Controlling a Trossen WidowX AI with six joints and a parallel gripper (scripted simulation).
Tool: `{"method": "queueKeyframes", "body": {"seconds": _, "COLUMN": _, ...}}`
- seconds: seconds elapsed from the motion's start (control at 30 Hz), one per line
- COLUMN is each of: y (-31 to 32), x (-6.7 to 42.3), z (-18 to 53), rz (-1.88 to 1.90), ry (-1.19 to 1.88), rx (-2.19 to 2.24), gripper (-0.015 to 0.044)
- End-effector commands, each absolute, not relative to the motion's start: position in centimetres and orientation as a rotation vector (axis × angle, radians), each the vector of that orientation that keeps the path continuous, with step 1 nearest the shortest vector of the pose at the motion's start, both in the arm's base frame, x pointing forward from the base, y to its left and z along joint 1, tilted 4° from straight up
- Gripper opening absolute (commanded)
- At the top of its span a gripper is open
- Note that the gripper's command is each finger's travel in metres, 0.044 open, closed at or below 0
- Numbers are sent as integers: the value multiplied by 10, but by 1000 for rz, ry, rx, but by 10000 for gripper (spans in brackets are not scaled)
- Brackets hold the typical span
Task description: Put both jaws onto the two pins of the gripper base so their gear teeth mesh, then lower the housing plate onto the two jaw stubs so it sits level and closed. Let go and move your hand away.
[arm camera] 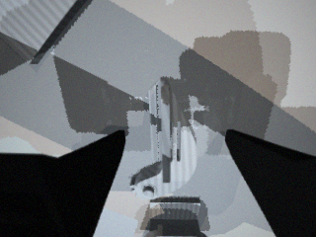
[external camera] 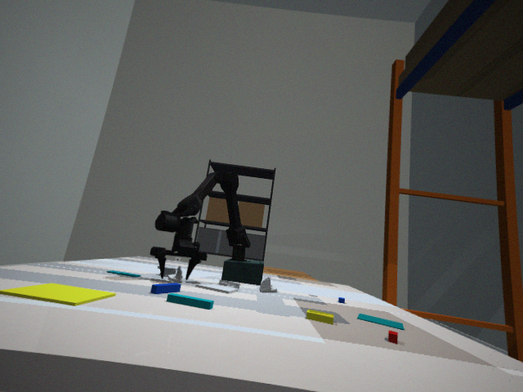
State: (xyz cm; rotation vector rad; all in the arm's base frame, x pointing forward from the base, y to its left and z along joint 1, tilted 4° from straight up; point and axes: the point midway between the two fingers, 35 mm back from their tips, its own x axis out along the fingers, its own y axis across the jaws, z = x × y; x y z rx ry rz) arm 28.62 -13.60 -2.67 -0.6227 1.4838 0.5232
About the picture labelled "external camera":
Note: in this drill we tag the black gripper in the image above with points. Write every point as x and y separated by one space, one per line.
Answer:
160 252

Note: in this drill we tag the small red block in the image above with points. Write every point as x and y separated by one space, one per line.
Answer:
393 337

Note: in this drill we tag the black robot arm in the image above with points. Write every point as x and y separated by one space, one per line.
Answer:
190 206

